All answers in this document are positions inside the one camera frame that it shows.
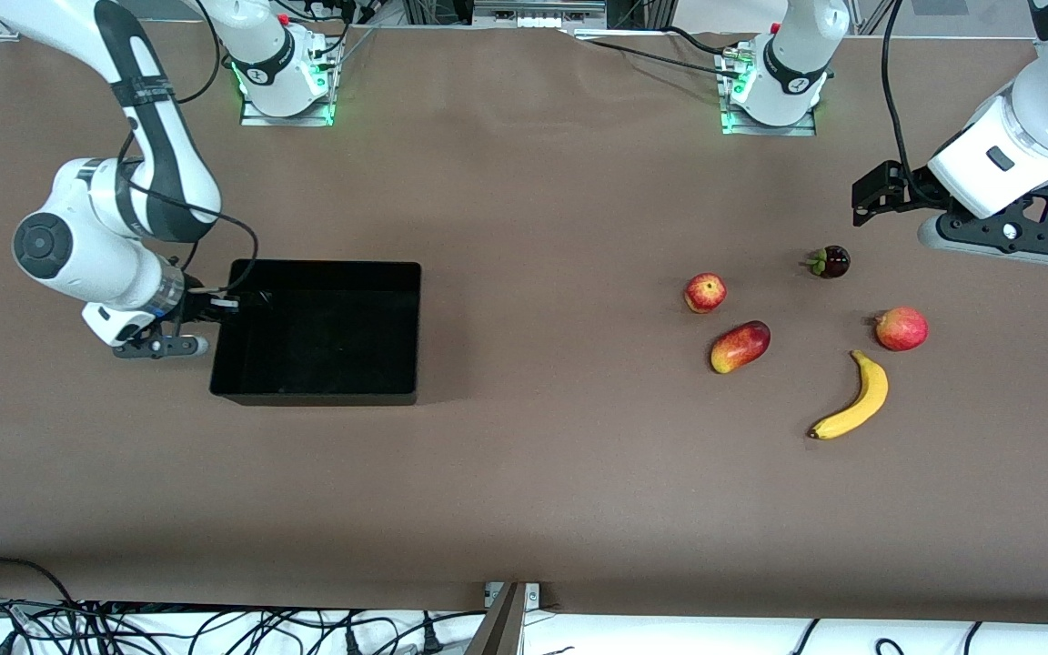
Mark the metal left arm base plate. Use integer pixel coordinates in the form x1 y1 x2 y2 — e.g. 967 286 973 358
720 45 818 137

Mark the long black table cable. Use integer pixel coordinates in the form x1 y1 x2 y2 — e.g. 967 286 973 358
589 38 743 81

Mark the thin black looping cable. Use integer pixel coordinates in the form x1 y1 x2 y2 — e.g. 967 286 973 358
174 0 222 103

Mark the brown table cover sheet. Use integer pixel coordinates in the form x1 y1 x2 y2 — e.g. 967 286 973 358
0 20 1048 629

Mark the short black table cable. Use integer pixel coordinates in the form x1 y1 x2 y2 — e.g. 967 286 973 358
660 25 730 55

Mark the yellow banana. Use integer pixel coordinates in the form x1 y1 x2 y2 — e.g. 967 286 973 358
807 350 890 441

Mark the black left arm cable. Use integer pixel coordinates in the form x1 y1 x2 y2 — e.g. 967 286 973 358
881 0 943 207

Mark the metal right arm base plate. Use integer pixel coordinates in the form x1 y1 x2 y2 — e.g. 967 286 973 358
240 36 337 127

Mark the small red yellow apple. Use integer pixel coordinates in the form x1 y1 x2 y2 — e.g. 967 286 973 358
683 273 728 315

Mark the black arched floor cable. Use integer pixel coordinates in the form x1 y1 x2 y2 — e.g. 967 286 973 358
0 557 79 609

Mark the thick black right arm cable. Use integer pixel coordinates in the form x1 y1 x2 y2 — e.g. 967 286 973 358
119 127 261 301

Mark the grey metal beam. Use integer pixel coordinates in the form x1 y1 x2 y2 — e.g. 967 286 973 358
463 582 527 655

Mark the red yellow mango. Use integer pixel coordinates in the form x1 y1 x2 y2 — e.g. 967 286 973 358
710 320 772 375

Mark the small metal table bracket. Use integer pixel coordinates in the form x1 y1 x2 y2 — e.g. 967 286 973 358
485 582 541 609

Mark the red apple at right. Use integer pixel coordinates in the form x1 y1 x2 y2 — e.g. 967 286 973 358
872 307 930 353

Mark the white power strip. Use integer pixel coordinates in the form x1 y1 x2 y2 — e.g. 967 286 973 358
472 0 609 29

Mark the black rectangular plastic box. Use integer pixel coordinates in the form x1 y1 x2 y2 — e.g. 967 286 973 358
209 259 423 407

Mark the dark purple mangosteen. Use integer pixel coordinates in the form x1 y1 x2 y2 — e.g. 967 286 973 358
803 245 852 280

